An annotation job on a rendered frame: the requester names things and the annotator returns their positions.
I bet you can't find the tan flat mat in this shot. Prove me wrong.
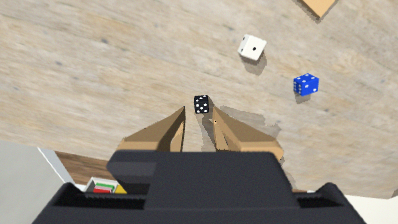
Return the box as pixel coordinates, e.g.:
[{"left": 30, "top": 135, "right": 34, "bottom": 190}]
[{"left": 299, "top": 0, "right": 335, "bottom": 18}]

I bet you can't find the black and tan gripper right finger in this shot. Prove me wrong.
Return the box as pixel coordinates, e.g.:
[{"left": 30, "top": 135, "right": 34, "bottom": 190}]
[{"left": 213, "top": 107, "right": 284, "bottom": 162}]

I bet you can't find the black die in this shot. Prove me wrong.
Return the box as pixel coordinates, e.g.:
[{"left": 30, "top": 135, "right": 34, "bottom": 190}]
[{"left": 194, "top": 95, "right": 209, "bottom": 114}]

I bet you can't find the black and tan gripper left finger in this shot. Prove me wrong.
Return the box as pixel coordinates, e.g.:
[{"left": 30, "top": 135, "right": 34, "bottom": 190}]
[{"left": 115, "top": 107, "right": 186, "bottom": 152}]

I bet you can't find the blue die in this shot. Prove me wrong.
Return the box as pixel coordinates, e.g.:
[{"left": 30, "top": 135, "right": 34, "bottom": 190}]
[{"left": 293, "top": 74, "right": 319, "bottom": 96}]

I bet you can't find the white die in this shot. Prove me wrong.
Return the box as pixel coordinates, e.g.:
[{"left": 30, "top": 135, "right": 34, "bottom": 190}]
[{"left": 238, "top": 34, "right": 267, "bottom": 61}]

